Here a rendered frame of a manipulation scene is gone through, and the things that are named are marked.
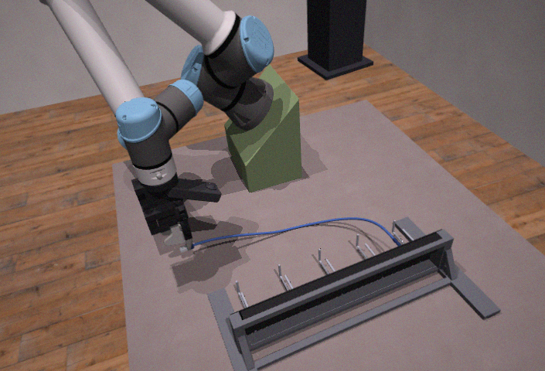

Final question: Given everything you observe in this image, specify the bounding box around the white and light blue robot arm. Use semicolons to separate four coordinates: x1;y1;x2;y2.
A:
39;0;274;186

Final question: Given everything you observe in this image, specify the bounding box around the white network cable plug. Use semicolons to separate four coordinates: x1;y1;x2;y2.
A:
179;245;194;252

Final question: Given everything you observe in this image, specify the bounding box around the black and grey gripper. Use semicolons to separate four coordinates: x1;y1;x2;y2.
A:
131;173;192;250

